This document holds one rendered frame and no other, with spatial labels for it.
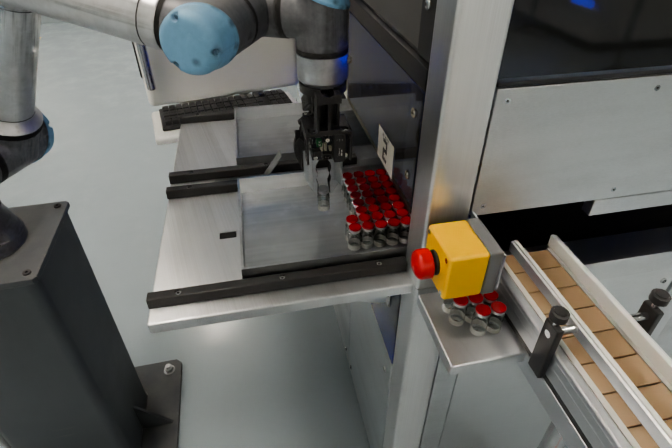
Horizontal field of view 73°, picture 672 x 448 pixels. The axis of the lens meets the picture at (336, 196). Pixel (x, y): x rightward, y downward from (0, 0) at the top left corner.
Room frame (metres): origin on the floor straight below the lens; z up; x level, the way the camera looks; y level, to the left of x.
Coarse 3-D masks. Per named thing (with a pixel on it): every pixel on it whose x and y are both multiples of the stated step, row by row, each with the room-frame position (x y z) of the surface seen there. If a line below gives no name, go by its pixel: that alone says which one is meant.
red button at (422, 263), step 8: (424, 248) 0.44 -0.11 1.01; (416, 256) 0.42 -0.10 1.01; (424, 256) 0.42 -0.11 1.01; (432, 256) 0.42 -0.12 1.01; (416, 264) 0.42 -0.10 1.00; (424, 264) 0.41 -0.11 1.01; (432, 264) 0.41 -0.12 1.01; (416, 272) 0.41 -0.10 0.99; (424, 272) 0.41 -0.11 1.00; (432, 272) 0.41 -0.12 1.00
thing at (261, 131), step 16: (240, 112) 1.08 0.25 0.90; (256, 112) 1.09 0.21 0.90; (272, 112) 1.10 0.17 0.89; (288, 112) 1.11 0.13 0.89; (352, 112) 1.13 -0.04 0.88; (240, 128) 1.03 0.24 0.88; (256, 128) 1.03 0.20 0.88; (272, 128) 1.03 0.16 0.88; (288, 128) 1.03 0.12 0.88; (352, 128) 1.03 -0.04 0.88; (240, 144) 0.95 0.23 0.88; (256, 144) 0.95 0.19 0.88; (272, 144) 0.95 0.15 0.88; (288, 144) 0.95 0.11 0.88; (352, 144) 0.95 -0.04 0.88; (368, 144) 0.89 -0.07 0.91; (240, 160) 0.83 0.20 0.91; (256, 160) 0.84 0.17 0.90; (272, 160) 0.85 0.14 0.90
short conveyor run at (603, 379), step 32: (512, 256) 0.51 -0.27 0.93; (544, 256) 0.51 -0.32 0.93; (512, 288) 0.44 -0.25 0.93; (544, 288) 0.41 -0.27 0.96; (576, 288) 0.44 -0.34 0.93; (512, 320) 0.42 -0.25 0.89; (544, 320) 0.39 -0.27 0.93; (576, 320) 0.36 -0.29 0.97; (608, 320) 0.39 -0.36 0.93; (640, 320) 0.36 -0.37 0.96; (544, 352) 0.34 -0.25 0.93; (576, 352) 0.34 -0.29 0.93; (608, 352) 0.34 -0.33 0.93; (640, 352) 0.34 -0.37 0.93; (544, 384) 0.33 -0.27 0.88; (576, 384) 0.30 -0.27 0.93; (608, 384) 0.30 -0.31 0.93; (640, 384) 0.30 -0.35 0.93; (576, 416) 0.28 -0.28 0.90; (608, 416) 0.26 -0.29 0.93; (640, 416) 0.24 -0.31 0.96
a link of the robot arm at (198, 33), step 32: (0, 0) 0.60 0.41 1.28; (32, 0) 0.57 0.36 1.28; (64, 0) 0.56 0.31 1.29; (96, 0) 0.55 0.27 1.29; (128, 0) 0.54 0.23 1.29; (160, 0) 0.54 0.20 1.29; (192, 0) 0.54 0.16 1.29; (224, 0) 0.56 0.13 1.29; (128, 32) 0.54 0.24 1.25; (160, 32) 0.51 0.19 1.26; (192, 32) 0.50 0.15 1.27; (224, 32) 0.51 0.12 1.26; (256, 32) 0.59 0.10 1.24; (192, 64) 0.50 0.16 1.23; (224, 64) 0.52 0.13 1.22
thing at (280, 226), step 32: (256, 192) 0.75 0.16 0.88; (288, 192) 0.75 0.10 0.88; (256, 224) 0.65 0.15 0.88; (288, 224) 0.65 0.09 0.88; (320, 224) 0.65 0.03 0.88; (256, 256) 0.56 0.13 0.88; (288, 256) 0.56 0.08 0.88; (320, 256) 0.56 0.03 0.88; (352, 256) 0.53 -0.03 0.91; (384, 256) 0.54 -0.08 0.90
